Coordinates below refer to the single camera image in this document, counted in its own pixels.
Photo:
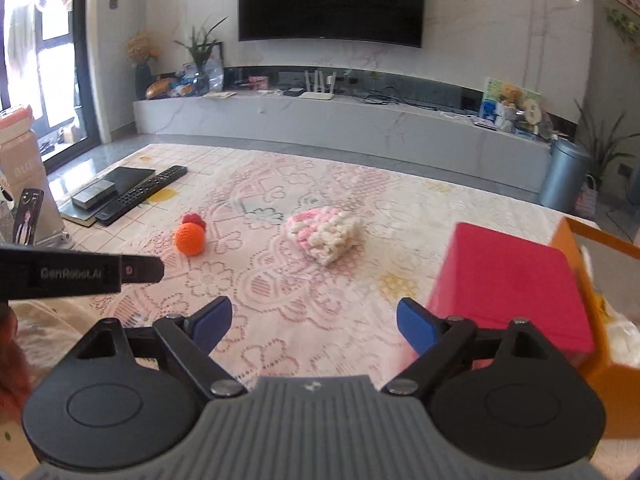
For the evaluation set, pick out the pink woven bag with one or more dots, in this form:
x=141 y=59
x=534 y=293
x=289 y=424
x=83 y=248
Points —
x=586 y=203

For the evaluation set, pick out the potted floor plant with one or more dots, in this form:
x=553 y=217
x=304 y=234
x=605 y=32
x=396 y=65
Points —
x=604 y=143

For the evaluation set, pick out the white fluffy cloth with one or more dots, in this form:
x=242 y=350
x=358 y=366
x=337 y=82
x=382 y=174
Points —
x=623 y=337

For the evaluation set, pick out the orange cardboard box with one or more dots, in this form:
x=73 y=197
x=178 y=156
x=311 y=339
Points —
x=606 y=270

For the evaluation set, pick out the black tv remote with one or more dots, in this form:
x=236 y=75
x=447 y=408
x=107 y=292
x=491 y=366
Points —
x=139 y=194

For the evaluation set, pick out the grey metal trash bin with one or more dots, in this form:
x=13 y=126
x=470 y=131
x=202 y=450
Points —
x=569 y=165

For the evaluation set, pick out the small grey box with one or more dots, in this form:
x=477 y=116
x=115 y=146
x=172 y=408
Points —
x=94 y=194

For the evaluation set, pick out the green plant in vase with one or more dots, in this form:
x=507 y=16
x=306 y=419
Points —
x=200 y=45

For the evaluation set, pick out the white marble tv console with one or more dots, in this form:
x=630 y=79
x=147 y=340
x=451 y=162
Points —
x=441 y=140

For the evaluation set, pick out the white wifi router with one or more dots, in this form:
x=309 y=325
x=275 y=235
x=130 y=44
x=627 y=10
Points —
x=319 y=87

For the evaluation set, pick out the green picture board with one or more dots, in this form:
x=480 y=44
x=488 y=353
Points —
x=529 y=115

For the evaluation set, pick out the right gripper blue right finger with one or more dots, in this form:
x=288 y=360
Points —
x=442 y=347

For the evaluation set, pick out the pink lidded box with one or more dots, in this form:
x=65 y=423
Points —
x=491 y=278

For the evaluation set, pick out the wall mounted black television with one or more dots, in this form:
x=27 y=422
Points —
x=387 y=21

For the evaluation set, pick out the dried yellow flowers vase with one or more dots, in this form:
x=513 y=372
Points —
x=141 y=51

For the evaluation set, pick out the teddy bear on console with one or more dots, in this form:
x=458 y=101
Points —
x=509 y=99

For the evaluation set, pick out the pink lace tablecloth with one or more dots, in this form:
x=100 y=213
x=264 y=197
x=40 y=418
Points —
x=313 y=345

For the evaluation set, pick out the black tablet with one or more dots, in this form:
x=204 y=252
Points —
x=124 y=179

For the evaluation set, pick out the orange crochet ball toy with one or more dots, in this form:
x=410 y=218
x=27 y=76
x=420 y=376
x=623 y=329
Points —
x=190 y=236

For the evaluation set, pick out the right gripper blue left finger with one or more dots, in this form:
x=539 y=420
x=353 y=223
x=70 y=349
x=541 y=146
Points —
x=186 y=343

